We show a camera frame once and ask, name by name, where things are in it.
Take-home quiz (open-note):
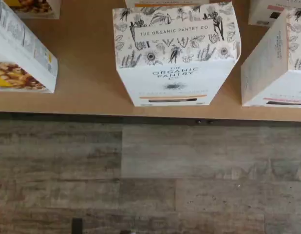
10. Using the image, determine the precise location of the white box pink strip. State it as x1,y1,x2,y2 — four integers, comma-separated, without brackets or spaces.
240,9,301,107
247,0,301,26

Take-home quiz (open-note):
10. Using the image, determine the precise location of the purely elizabeth yellow box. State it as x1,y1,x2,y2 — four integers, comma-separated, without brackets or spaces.
9,0,61,20
0,0,58,94

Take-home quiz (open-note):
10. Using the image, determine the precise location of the white box yellow strip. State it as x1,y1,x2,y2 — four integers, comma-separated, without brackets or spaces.
113,1,241,107

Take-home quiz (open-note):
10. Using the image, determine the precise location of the brown wooden shelf board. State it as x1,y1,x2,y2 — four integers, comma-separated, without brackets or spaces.
0,0,301,121

